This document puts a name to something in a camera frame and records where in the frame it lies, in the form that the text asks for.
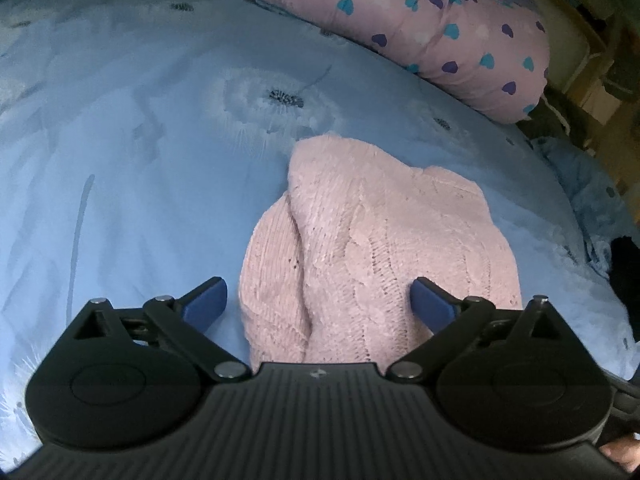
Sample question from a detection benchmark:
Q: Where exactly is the black cloth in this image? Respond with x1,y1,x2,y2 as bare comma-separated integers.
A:
607,236,640,342

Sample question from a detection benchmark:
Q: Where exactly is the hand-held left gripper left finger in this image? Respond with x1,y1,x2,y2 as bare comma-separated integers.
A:
63,276,253,382

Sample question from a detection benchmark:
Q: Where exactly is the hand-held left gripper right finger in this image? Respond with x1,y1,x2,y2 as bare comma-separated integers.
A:
387,276,576,382

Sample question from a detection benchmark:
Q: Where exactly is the wooden bed frame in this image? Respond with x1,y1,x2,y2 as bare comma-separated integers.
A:
520,0,640,196

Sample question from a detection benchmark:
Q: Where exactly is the blue pillow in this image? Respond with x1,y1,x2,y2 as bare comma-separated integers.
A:
530,135,632,273

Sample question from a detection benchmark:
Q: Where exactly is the pink heart print pillow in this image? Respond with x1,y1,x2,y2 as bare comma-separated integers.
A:
247,0,551,125

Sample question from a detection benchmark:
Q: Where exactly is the blue dandelion print bed sheet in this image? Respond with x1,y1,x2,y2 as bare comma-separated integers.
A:
0,0,640,453

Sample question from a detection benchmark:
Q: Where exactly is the pink knitted cardigan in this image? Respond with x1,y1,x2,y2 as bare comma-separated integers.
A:
239,132,524,365

